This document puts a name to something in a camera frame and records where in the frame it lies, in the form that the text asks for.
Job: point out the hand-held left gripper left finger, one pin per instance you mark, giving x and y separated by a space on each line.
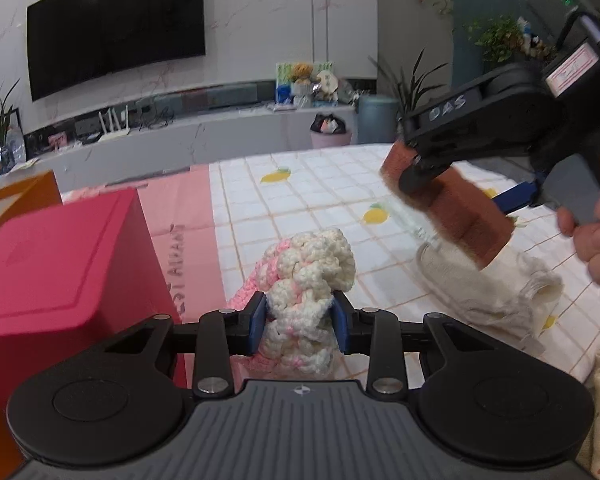
257 321

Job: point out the white plush toy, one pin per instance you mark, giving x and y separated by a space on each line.
326 85

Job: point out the brown felt block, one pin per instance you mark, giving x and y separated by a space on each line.
460 220

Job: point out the white low cabinet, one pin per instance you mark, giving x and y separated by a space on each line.
205 135

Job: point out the black television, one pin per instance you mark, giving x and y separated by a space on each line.
115 25

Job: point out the small pink box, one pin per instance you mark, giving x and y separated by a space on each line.
57 140

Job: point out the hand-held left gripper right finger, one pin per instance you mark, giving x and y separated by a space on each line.
341 321

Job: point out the checked lemon print tablecloth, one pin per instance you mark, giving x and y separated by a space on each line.
305 210

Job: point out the pink white crochet toy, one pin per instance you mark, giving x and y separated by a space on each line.
300 280

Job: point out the green gift box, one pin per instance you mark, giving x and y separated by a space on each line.
282 85

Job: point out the pink waste basket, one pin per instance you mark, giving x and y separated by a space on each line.
330 137

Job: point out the brown teddy bear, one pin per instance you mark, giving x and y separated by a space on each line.
301 74

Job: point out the grey-blue round bin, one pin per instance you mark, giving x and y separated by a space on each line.
377 120

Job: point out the white router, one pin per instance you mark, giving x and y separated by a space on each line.
114 127

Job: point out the long-leaf potted plant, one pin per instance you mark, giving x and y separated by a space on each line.
412 90

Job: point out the orange box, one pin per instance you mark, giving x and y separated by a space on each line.
25 192

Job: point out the clear plastic wrapper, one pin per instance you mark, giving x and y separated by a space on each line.
420 230

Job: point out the thin-leaf potted plant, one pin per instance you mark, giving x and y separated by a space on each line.
0 120

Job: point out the grey soundbar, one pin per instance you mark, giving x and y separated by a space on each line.
220 96

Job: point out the bushy green potted plant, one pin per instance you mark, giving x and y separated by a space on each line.
497 40

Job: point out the red box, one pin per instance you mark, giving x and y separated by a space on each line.
65 270

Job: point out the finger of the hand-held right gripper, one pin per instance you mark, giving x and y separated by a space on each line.
430 165
450 112

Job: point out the white cloth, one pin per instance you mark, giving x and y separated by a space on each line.
490 295

